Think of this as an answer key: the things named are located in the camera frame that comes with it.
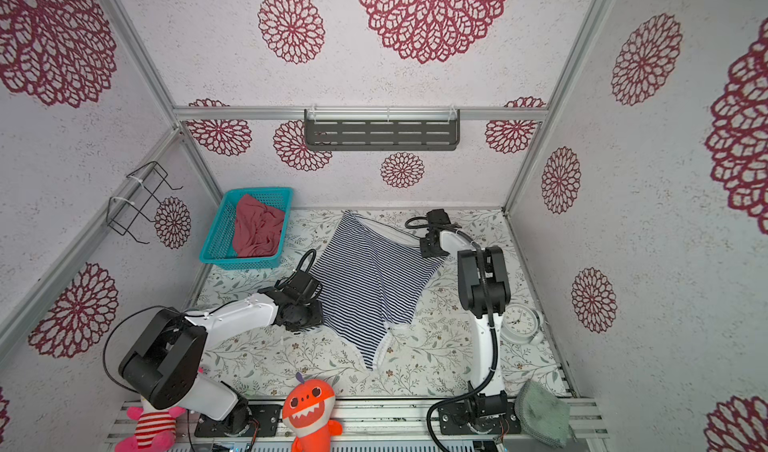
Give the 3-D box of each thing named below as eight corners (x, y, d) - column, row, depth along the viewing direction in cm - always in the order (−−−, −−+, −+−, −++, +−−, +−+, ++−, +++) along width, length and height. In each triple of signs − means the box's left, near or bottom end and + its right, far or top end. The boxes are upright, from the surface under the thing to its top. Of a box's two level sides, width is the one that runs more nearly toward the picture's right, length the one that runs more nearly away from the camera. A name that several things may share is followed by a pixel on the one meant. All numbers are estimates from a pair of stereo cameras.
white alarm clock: (499, 337, 90) (504, 330, 85) (504, 307, 96) (510, 299, 92) (535, 351, 87) (543, 345, 83) (538, 319, 93) (546, 312, 89)
